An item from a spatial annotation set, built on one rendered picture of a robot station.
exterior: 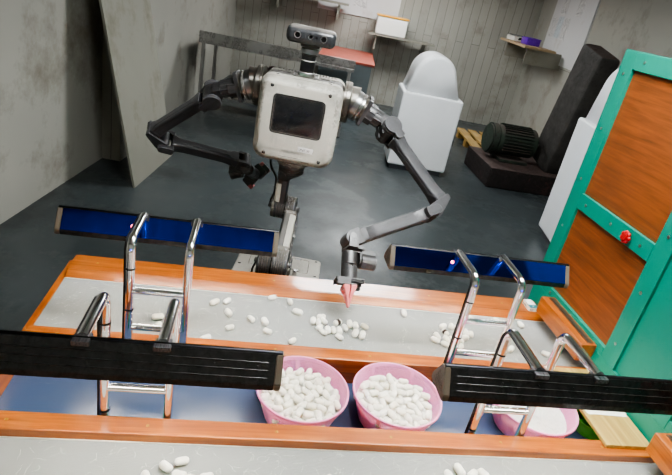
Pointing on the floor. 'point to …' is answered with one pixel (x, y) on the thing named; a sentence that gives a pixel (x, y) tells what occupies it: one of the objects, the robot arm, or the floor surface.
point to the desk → (355, 66)
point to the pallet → (469, 137)
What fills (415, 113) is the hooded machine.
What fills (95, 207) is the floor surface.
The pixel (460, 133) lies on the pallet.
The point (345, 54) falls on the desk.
